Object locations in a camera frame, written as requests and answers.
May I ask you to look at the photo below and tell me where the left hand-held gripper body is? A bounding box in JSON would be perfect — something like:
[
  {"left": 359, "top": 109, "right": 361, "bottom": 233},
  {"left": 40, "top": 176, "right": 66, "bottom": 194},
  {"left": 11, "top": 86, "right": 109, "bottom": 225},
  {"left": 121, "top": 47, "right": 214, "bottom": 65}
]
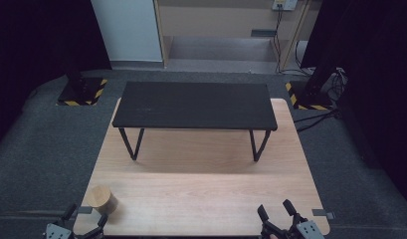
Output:
[{"left": 42, "top": 218, "right": 97, "bottom": 239}]

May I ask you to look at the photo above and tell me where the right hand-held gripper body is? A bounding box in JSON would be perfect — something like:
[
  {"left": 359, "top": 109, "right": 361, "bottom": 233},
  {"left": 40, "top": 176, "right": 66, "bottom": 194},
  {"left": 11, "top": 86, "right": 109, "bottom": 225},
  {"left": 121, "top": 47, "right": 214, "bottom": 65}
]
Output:
[{"left": 260, "top": 219, "right": 326, "bottom": 239}]

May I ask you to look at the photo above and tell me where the wooden cylinder block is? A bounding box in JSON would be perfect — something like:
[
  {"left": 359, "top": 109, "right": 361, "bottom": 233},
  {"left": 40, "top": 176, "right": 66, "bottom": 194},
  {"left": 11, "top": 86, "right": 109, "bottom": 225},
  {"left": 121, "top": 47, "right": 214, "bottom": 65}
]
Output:
[{"left": 86, "top": 184, "right": 119, "bottom": 216}]

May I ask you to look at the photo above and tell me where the black stand with striped base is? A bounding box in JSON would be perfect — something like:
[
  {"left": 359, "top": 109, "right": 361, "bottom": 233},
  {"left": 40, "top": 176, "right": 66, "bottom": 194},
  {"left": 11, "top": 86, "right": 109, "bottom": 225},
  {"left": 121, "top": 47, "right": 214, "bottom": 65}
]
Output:
[
  {"left": 285, "top": 61, "right": 336, "bottom": 112},
  {"left": 56, "top": 65, "right": 108, "bottom": 108}
]

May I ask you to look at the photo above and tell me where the black desktop shelf riser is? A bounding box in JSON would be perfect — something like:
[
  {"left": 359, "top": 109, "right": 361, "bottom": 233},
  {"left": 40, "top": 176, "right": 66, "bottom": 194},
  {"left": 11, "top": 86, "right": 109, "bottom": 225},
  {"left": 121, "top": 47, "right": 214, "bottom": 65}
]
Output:
[{"left": 111, "top": 81, "right": 279, "bottom": 163}]

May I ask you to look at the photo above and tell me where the dark curtain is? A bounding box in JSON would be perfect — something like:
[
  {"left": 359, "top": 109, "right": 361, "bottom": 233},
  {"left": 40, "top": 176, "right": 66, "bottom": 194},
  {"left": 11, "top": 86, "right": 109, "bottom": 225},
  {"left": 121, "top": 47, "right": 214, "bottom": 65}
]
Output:
[
  {"left": 300, "top": 0, "right": 407, "bottom": 210},
  {"left": 0, "top": 0, "right": 112, "bottom": 152}
]

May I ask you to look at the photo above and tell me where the white cabinet panel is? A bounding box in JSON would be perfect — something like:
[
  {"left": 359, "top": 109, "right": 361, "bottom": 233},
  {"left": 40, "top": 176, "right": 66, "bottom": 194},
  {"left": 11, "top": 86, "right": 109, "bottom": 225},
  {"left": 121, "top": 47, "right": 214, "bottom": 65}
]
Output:
[{"left": 90, "top": 0, "right": 164, "bottom": 63}]

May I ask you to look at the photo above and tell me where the black floor cable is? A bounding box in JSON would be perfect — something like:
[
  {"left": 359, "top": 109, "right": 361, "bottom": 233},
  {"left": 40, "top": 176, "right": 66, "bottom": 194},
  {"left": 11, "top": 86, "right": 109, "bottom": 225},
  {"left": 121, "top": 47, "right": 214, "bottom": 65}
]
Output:
[{"left": 292, "top": 109, "right": 342, "bottom": 133}]

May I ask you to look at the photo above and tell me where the tangled black cable bundle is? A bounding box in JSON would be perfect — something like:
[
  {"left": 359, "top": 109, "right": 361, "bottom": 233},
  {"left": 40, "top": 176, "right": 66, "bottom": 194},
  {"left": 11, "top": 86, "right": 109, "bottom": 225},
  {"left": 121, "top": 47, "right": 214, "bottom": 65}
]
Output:
[{"left": 327, "top": 67, "right": 349, "bottom": 103}]

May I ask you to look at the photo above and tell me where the black hanging power cable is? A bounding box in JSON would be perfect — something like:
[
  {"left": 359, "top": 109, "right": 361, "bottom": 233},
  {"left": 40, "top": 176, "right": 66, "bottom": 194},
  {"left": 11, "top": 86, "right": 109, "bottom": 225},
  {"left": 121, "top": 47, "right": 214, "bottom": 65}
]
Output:
[{"left": 273, "top": 9, "right": 285, "bottom": 74}]

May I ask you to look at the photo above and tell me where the white wall power outlet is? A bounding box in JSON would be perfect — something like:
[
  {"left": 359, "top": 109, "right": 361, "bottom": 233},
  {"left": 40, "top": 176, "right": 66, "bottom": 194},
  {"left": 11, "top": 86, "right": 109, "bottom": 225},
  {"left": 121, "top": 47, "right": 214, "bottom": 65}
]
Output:
[{"left": 272, "top": 0, "right": 299, "bottom": 12}]

